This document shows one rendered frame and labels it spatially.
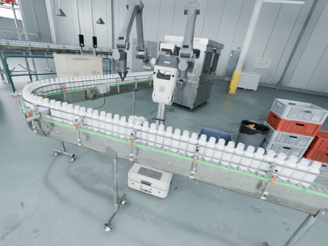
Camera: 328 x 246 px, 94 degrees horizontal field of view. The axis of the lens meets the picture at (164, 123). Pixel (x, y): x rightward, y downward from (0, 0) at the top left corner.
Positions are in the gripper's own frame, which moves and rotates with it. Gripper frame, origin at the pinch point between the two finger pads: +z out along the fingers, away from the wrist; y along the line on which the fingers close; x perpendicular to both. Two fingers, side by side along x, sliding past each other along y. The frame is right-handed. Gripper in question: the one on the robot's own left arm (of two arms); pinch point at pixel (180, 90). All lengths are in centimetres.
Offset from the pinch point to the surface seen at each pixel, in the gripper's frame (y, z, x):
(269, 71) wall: 1189, 10, -423
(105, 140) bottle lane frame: -19, 45, 49
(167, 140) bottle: -16.3, 33.0, 1.2
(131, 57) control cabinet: 513, 12, 298
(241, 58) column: 746, -38, -152
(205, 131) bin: 46, 48, -27
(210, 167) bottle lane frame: -19, 44, -32
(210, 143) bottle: -15.7, 27.6, -27.4
